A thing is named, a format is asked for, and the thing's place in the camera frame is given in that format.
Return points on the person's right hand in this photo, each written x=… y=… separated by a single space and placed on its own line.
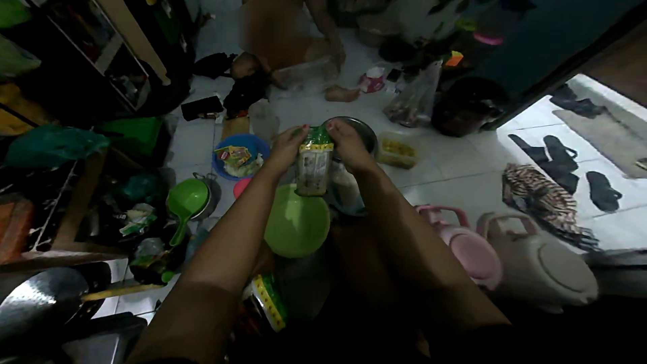
x=351 y=149

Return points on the green yellow white packet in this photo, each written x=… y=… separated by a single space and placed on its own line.
x=268 y=301

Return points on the orange brick-like block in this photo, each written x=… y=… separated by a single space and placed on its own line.
x=14 y=227

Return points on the round metal bowl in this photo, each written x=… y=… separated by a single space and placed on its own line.
x=365 y=133

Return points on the person's right forearm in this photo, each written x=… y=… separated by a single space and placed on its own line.
x=422 y=242

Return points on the dark shelf cabinet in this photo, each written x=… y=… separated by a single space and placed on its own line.
x=116 y=60

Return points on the dark sandal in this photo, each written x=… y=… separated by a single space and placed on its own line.
x=602 y=192
x=560 y=151

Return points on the pink lidded water jug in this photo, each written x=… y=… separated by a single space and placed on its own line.
x=472 y=253

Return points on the black cloth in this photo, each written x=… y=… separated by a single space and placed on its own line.
x=246 y=96

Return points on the person's legs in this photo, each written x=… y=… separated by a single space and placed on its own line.
x=361 y=268

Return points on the metal pot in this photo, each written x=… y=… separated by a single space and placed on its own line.
x=206 y=211

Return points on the animal striped cloth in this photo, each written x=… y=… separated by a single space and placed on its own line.
x=543 y=199

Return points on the clear bag with white contents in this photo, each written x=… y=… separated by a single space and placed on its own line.
x=344 y=187

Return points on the green plastic box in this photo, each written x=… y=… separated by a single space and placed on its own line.
x=134 y=134

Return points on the beige lidded water jug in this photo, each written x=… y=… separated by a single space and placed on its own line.
x=551 y=268

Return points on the person's left hand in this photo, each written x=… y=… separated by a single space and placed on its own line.
x=285 y=150

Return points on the white green crumpled packet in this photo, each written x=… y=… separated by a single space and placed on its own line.
x=138 y=219

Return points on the green and clear noodle packet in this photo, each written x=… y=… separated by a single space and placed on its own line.
x=314 y=167

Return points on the person's left forearm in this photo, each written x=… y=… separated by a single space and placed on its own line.
x=222 y=253

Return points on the clear plastic bag with contents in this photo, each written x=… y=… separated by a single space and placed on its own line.
x=414 y=103

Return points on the white plastic bag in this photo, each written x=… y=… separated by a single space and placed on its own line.
x=308 y=75

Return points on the light green plastic basin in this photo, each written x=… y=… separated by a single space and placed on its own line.
x=297 y=227

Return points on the black rectangular pouch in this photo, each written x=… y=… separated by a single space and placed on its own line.
x=202 y=108

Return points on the person's right thumb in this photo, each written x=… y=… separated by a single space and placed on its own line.
x=333 y=129

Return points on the black round bin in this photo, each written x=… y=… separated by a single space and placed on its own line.
x=465 y=108

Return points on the green plastic dipper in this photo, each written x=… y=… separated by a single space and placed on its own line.
x=187 y=199

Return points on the clear container with yellow food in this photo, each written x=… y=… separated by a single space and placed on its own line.
x=397 y=151

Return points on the pink and white packet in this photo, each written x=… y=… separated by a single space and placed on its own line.
x=371 y=82

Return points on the person's left thumb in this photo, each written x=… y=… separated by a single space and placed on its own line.
x=300 y=135

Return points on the brown wooden board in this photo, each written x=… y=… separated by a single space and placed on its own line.
x=236 y=127

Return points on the teal plastic bag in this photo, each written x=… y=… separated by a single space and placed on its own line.
x=55 y=146

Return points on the wooden rack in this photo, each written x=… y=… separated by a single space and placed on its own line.
x=76 y=222

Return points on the small red yellow packet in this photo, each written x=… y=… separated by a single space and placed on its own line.
x=234 y=154

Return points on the metal wok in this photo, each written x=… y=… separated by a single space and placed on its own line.
x=38 y=298

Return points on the dark phone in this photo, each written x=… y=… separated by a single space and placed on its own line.
x=394 y=75

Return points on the clear plastic container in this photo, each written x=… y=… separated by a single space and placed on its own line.
x=263 y=116

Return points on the blue plastic basin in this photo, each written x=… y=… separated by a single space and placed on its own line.
x=259 y=146

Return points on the pink round plastic item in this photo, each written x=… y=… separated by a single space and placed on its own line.
x=241 y=187

